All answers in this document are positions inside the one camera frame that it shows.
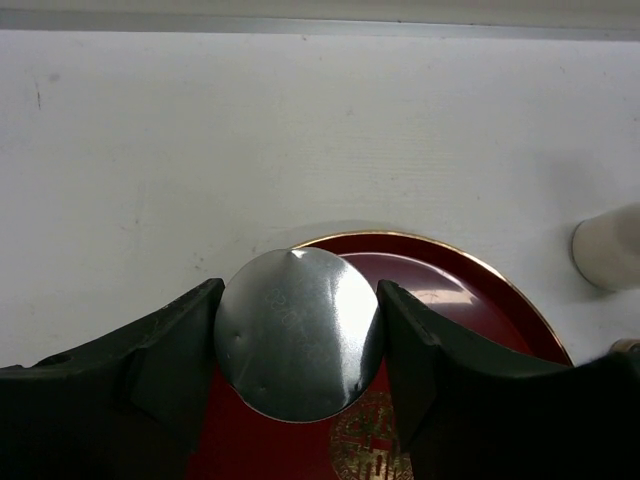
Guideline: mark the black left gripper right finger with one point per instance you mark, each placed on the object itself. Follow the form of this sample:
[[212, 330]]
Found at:
[[468, 408]]

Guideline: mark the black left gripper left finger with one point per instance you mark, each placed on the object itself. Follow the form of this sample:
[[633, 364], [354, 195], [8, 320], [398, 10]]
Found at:
[[128, 405]]

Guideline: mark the blue label silver lid jar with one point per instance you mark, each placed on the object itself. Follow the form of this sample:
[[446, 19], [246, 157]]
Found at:
[[298, 334]]

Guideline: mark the red round tray gold emblem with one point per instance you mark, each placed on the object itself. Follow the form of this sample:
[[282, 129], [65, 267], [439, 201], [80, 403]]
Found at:
[[361, 442]]

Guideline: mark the small black cap pepper bottle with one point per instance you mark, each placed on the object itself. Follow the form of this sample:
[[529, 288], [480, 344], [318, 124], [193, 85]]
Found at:
[[629, 345]]

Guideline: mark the black cap white powder bottle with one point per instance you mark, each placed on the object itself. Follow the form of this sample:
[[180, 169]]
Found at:
[[605, 249]]

